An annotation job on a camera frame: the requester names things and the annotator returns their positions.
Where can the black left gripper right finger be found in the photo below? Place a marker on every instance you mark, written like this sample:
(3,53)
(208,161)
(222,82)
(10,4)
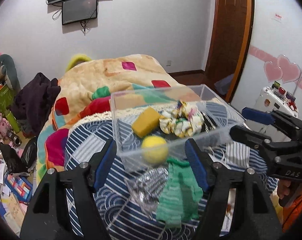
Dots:
(238,205)

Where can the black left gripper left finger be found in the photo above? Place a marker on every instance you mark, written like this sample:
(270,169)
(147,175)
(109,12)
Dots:
(48,216)

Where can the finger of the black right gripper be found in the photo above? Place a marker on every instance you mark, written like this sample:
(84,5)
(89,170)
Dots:
(285,123)
(253,140)

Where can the green knitted cloth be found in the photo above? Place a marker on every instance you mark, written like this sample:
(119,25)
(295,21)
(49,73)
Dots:
(181,195)

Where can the floral fabric scrunchie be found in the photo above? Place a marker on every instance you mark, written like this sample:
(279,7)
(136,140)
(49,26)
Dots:
(183,120)

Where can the silver scourer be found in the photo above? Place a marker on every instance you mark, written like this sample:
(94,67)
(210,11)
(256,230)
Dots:
(146,189)

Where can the yellow felt ball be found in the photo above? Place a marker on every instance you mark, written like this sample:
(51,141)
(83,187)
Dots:
(154,150)

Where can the yellow sponge with green pad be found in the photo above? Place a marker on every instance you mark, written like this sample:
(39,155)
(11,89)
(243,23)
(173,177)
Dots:
(146,122)

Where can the right hand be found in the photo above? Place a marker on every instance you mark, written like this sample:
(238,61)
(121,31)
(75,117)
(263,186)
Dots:
(284,193)

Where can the white suitcase with stickers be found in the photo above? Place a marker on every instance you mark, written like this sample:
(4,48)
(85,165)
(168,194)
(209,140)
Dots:
(274,98)

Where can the black plastic bag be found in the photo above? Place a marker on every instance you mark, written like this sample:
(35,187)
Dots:
(20,165)

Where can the pink bunny toy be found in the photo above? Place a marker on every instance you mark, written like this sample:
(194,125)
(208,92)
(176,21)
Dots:
(4,127)

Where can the navy patterned tablecloth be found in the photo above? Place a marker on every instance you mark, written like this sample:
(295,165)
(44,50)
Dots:
(123,216)

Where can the dark purple garment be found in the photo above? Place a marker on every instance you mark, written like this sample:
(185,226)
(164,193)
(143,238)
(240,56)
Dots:
(32,105)

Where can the clear plastic storage box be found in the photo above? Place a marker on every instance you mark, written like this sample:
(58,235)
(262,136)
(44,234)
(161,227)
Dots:
(127,105)

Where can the green cardboard box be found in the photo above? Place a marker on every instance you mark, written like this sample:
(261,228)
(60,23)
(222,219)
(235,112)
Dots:
(6,100)

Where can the brown wooden door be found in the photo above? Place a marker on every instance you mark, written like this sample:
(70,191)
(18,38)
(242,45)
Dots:
(230,39)

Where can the colourful fleece blanket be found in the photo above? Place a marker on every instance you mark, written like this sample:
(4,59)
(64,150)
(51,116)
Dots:
(86,90)

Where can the grey plush dinosaur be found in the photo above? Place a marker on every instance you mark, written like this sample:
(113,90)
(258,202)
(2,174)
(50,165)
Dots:
(8,72)

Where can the small wall monitor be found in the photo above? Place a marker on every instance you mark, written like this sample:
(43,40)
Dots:
(78,10)

